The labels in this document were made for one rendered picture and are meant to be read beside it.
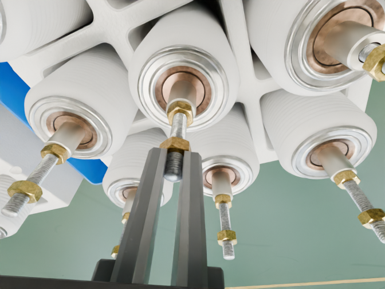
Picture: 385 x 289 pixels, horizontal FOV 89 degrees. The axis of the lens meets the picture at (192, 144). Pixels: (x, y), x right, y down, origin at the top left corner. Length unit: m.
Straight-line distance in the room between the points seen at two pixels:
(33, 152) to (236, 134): 0.40
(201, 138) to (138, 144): 0.10
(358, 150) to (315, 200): 0.61
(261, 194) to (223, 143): 0.55
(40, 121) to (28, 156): 0.26
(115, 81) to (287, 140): 0.19
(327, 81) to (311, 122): 0.05
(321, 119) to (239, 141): 0.08
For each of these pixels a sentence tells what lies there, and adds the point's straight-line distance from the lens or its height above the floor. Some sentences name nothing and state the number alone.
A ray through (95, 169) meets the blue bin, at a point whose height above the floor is 0.09.
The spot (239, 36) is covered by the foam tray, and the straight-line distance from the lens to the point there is 0.23.
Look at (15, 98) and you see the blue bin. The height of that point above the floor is 0.10.
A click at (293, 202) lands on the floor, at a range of 0.83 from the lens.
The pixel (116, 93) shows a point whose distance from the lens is 0.22.
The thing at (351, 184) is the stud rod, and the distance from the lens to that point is 0.23.
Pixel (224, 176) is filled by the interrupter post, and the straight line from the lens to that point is 0.23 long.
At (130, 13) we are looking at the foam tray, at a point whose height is 0.18.
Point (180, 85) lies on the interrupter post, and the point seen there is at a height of 0.26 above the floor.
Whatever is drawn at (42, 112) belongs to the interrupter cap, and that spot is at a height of 0.25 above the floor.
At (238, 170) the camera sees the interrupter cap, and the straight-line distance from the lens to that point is 0.23.
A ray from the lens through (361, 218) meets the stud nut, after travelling 0.21.
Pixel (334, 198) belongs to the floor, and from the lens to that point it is 0.88.
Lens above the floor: 0.40
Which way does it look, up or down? 48 degrees down
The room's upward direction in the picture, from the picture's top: 178 degrees counter-clockwise
